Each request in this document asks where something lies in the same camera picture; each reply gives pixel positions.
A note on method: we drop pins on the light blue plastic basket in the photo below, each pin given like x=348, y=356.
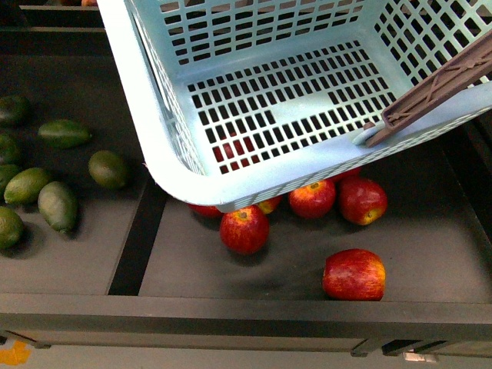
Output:
x=235, y=102

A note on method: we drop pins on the black produce display stand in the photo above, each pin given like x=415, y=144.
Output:
x=142, y=270

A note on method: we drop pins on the red apple front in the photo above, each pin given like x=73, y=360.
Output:
x=354, y=275

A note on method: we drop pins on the red apple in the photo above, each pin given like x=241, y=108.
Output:
x=245, y=231
x=313, y=200
x=354, y=275
x=360, y=200

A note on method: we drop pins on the red apple centre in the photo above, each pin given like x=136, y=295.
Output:
x=313, y=200

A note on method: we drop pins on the green lime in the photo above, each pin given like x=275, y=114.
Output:
x=108, y=170

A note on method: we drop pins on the red apple right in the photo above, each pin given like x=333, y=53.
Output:
x=360, y=200

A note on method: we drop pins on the green avocado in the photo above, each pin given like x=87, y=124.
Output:
x=64, y=133

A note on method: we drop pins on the red apple middle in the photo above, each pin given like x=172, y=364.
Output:
x=245, y=231

